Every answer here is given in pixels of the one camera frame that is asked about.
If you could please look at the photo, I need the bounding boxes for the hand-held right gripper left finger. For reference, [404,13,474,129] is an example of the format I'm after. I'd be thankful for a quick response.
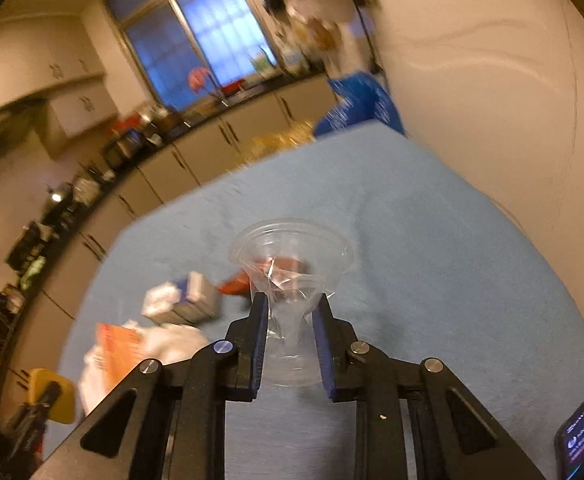
[32,292,270,480]

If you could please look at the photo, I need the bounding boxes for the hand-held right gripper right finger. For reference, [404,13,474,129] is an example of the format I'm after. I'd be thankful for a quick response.
[312,292,547,480]

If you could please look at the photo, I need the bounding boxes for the red-brown snack wrapper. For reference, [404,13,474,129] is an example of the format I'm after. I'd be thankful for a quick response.
[218,256,313,306]

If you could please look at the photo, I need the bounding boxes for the clear plastic cup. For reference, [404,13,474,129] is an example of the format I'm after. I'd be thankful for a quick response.
[228,217,357,388]

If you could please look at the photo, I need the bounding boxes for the red plastic basket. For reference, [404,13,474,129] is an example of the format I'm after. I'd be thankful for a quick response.
[96,322,145,386]

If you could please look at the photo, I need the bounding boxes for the yellow plastic stool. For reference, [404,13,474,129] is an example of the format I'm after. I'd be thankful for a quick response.
[27,369,76,424]

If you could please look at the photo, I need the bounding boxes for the blue and white carton box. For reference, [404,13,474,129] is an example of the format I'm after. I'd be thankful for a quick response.
[172,271,223,326]

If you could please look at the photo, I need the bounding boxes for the white plastic bag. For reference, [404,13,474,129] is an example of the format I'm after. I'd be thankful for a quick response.
[83,321,210,413]

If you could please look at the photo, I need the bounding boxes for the blue tablecloth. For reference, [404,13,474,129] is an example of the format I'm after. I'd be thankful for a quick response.
[42,122,584,480]

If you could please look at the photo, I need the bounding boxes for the yellow plastic bag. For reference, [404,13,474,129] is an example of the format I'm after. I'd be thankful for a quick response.
[244,122,317,161]

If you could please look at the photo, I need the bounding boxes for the beige lower cabinets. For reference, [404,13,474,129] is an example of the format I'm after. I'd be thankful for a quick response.
[2,72,343,411]

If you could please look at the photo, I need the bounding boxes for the beige cabinets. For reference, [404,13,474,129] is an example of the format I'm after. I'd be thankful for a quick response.
[0,2,120,138]
[2,72,343,411]

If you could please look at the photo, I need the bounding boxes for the black wok with lid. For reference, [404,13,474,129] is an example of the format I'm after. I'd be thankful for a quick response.
[42,180,80,218]

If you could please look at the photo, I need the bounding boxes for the black kitchen countertop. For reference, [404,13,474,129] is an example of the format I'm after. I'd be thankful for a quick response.
[2,67,330,341]

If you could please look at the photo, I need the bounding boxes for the steel cooking pots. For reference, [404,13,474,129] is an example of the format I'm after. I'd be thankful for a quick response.
[103,130,145,168]

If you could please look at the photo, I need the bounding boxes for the stacked metal pots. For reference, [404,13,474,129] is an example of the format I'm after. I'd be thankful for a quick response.
[139,105,183,133]

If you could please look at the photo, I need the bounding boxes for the blue plastic bag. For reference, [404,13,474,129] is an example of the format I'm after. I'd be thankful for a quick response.
[313,71,407,138]

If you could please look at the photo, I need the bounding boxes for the pink cloth at window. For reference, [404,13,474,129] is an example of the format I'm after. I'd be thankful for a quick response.
[186,66,209,95]

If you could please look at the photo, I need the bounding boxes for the yellowish hanging plastic bag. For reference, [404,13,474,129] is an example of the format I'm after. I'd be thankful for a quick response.
[302,16,340,53]

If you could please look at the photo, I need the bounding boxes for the kitchen window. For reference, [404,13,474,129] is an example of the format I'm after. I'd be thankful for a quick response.
[104,0,280,111]

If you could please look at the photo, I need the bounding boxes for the beige upper cabinets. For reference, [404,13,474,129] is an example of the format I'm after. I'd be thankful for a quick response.
[0,2,120,138]

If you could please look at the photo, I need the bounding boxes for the black power cable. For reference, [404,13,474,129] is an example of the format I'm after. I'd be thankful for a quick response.
[328,0,385,78]

